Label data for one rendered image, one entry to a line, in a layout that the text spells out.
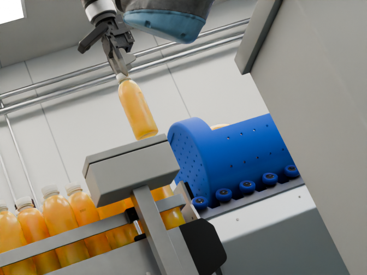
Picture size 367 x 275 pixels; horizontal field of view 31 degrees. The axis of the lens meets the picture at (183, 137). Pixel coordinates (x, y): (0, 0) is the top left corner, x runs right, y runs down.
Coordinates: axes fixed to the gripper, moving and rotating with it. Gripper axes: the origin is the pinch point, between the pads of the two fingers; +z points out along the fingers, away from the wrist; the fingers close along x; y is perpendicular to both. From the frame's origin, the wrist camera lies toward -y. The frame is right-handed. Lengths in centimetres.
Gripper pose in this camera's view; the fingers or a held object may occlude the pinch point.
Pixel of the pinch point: (122, 76)
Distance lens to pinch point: 200.9
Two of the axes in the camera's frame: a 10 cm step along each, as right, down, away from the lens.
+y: 8.8, -2.9, 3.9
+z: 4.0, 8.9, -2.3
